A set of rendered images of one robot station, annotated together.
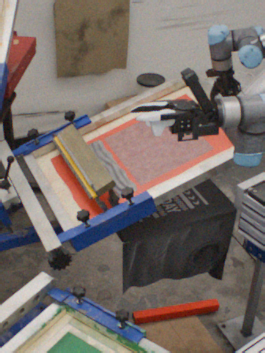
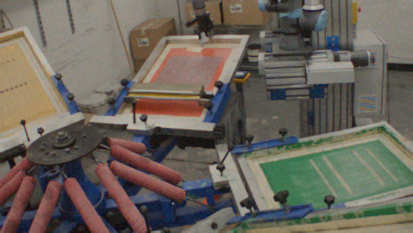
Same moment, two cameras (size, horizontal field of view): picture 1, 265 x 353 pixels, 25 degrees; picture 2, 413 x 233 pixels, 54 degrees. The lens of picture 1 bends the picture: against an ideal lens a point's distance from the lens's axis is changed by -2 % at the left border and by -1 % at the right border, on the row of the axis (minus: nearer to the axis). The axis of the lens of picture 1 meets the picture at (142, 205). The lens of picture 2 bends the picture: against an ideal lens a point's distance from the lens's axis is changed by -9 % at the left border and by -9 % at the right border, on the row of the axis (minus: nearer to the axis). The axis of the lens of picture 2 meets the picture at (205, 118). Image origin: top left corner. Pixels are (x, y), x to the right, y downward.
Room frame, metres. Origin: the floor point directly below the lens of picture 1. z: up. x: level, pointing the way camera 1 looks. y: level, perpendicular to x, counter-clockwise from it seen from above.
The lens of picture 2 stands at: (0.06, 1.41, 1.98)
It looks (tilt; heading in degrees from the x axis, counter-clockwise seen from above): 25 degrees down; 321
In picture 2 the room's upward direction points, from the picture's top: 7 degrees counter-clockwise
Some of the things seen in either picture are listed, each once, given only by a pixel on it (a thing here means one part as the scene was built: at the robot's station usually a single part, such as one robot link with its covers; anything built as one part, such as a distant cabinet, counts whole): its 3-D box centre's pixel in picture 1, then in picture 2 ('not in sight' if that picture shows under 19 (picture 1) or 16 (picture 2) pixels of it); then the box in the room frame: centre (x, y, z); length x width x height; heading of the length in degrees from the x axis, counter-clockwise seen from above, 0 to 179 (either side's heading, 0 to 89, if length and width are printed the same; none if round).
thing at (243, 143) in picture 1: (247, 140); (290, 6); (1.37, -0.26, 1.55); 0.11 x 0.08 x 0.11; 16
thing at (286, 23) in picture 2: not in sight; (291, 18); (1.55, -0.49, 1.42); 0.13 x 0.12 x 0.14; 16
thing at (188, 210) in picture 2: not in sight; (240, 205); (1.13, 0.43, 0.90); 1.24 x 0.06 x 0.06; 57
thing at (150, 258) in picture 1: (173, 251); (225, 133); (1.80, -0.13, 0.79); 0.46 x 0.09 x 0.33; 117
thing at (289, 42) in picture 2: not in sight; (291, 38); (1.55, -0.49, 1.31); 0.15 x 0.15 x 0.10
